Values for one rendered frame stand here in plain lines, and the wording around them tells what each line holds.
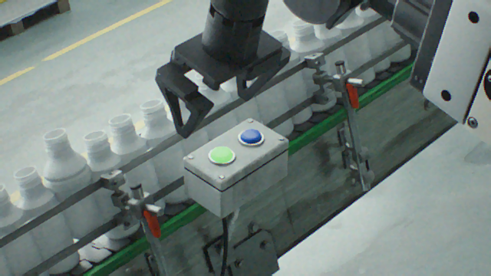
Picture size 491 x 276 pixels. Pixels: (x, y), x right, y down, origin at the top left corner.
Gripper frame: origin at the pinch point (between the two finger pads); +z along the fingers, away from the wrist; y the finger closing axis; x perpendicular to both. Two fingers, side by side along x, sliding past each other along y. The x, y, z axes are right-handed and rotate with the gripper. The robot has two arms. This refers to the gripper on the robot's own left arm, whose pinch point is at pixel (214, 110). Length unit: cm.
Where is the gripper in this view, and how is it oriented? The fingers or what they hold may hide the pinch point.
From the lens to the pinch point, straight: 105.8
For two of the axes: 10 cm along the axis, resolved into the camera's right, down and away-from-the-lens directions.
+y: -6.7, 4.3, -6.1
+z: -1.8, 7.0, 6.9
